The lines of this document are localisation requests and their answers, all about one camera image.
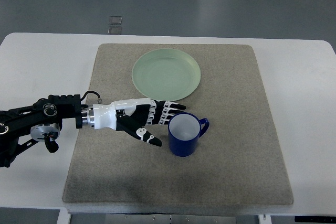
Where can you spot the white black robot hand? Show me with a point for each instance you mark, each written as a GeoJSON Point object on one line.
{"type": "Point", "coordinates": [131, 116]}

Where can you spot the blue mug white inside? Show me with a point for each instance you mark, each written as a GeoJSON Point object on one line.
{"type": "Point", "coordinates": [184, 131]}

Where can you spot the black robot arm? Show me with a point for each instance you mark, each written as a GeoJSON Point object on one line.
{"type": "Point", "coordinates": [22, 128]}

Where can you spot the light green plate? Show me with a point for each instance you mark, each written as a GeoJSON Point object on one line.
{"type": "Point", "coordinates": [166, 74]}

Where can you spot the metal floor socket plate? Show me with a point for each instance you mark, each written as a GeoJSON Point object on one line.
{"type": "Point", "coordinates": [115, 25]}

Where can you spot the grey felt mat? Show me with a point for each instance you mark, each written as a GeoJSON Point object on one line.
{"type": "Point", "coordinates": [238, 163]}

